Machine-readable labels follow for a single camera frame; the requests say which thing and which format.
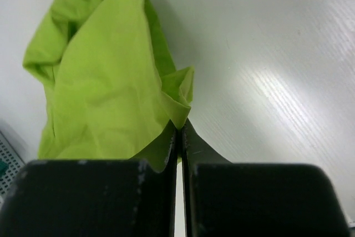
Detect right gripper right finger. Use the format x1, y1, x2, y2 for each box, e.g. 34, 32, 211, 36
181, 122, 351, 236

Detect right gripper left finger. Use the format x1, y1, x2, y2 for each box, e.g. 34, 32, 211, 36
1, 123, 178, 236

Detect lime green shorts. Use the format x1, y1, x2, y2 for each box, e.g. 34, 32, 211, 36
23, 0, 194, 160

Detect teal green shorts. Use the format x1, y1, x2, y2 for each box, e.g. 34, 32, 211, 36
0, 160, 8, 178

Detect white plastic basket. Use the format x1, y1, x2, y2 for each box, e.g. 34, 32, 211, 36
1, 119, 27, 204

